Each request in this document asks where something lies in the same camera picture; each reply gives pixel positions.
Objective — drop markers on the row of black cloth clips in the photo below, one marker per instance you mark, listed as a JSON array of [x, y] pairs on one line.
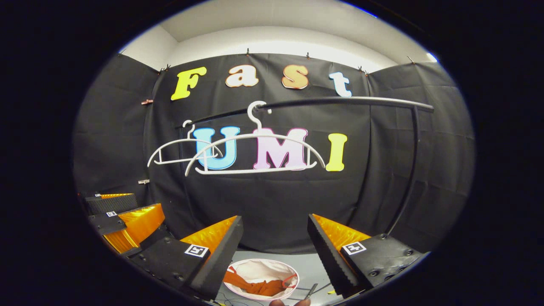
[[247, 52]]

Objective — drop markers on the white clothes hanger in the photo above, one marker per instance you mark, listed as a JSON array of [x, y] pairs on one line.
[[255, 171]]

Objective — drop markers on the small ceiling light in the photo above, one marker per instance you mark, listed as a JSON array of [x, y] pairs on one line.
[[432, 57]]

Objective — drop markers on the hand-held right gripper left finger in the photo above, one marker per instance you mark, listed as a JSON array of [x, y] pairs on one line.
[[221, 259]]

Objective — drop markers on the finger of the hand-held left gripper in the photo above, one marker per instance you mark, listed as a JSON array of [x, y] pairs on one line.
[[112, 205], [108, 223]]

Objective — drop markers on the empty white hanger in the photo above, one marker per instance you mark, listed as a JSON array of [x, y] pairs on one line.
[[189, 140]]

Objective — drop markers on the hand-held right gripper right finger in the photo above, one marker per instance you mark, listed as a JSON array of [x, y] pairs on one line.
[[327, 259]]

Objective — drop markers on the black clothes rack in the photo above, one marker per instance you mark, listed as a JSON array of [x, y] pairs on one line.
[[361, 100]]

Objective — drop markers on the white pink-rimmed laundry hamper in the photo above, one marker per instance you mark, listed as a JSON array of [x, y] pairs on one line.
[[259, 270]]

